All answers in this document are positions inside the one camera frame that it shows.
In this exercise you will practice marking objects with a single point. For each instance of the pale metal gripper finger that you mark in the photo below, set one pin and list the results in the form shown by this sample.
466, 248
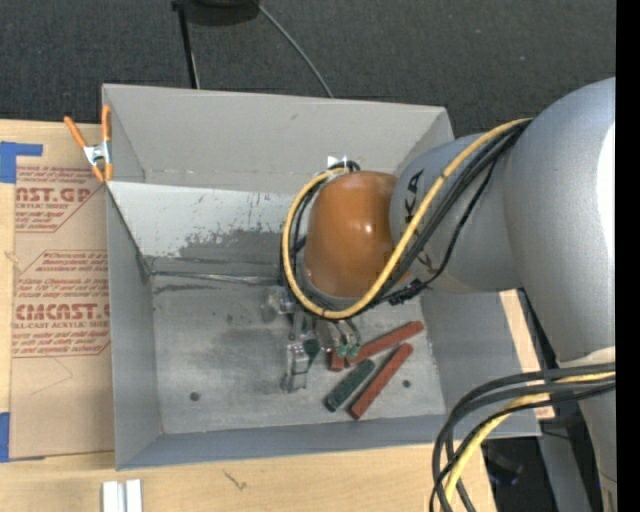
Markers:
275, 302
296, 369

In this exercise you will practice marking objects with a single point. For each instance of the red-brown flat block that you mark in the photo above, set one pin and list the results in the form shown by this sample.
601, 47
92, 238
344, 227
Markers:
382, 380
387, 341
336, 362

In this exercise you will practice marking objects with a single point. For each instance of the dark green flat block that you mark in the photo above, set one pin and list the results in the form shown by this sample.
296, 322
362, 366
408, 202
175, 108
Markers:
350, 384

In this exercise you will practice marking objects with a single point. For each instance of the grey metal bin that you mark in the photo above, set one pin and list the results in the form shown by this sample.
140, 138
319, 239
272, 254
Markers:
220, 345

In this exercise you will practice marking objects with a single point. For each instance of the brown cardboard board red print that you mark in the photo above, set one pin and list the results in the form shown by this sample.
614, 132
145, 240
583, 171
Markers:
60, 380

